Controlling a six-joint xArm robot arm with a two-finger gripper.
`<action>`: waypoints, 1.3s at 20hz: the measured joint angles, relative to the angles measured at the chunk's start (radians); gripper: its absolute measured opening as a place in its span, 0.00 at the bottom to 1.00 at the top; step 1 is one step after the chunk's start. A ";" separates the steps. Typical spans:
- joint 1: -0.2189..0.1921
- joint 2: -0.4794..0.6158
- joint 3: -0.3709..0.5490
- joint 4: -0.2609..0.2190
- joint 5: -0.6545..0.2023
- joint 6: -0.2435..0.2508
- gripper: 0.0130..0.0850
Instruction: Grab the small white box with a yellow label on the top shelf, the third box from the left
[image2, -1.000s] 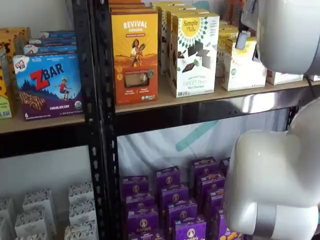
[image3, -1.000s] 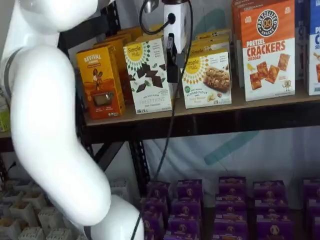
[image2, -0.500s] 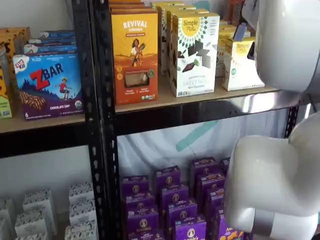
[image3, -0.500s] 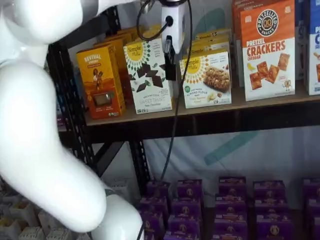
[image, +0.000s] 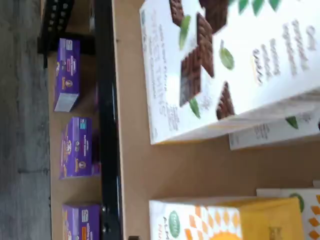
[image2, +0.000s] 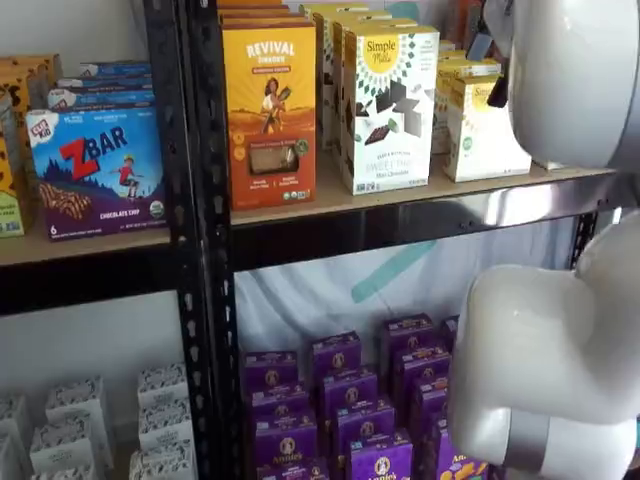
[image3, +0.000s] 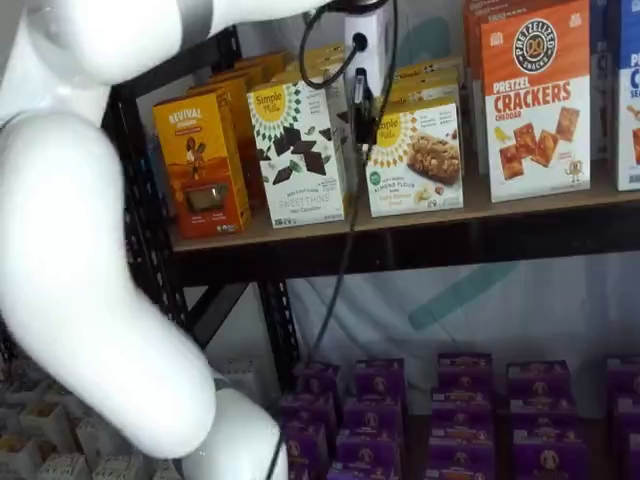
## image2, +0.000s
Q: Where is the black metal shelf rack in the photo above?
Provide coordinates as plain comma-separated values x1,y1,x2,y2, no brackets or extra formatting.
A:
182,0,640,480
0,0,196,480

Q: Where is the yellow brown spotted box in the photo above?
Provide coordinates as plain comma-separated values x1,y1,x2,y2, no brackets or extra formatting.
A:
0,107,26,239
0,53,64,146

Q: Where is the orange Pretzel Crackers box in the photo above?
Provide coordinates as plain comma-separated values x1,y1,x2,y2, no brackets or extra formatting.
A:
454,0,485,51

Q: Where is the orange Revival snack box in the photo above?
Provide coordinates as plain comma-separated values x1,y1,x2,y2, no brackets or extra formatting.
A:
218,4,306,19
219,13,314,30
221,24,317,211

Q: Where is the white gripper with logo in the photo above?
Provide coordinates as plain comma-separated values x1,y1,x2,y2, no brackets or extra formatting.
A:
467,0,516,109

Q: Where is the blue purple Zbar box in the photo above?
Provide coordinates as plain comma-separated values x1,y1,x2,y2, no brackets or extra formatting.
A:
47,88,156,112
25,107,167,242
77,60,153,79
57,75,154,92

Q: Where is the white Sweet Thins box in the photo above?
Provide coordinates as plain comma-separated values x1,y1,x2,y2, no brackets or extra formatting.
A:
332,18,420,171
342,24,441,196
312,9,394,151
299,2,371,31

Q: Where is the purple Annie's box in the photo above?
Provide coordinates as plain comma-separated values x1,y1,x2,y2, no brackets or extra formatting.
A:
309,330,362,381
382,313,435,361
392,344,451,396
333,397,396,446
409,377,451,431
347,429,415,480
319,369,379,416
242,350,300,394
424,419,489,480
248,384,311,421
257,457,329,480
253,410,319,469

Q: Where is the white patterned small box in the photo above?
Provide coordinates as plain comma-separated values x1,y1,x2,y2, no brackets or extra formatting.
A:
128,442,197,480
0,394,32,471
138,398,195,450
0,432,21,480
137,364,190,409
30,464,96,480
45,377,116,454
28,417,104,476

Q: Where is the tan particle board shelf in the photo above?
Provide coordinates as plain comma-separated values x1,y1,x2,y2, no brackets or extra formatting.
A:
229,149,619,226
0,219,172,267

